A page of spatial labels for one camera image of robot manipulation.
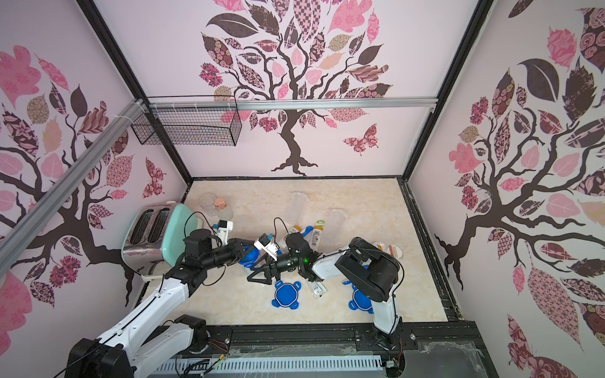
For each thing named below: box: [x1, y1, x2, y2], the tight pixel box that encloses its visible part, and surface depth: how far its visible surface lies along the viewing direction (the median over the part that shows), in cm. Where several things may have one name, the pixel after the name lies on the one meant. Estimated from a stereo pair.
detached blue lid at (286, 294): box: [270, 280, 302, 310], surface depth 85 cm
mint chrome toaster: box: [121, 200, 200, 278], surface depth 83 cm
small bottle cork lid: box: [214, 196, 227, 212], surface depth 100 cm
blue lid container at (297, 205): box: [288, 191, 310, 227], surface depth 108 cm
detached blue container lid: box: [341, 280, 375, 315], surface depth 83 cm
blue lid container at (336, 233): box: [322, 208, 351, 251], surface depth 102 cm
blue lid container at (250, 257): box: [237, 245, 260, 269], surface depth 79 cm
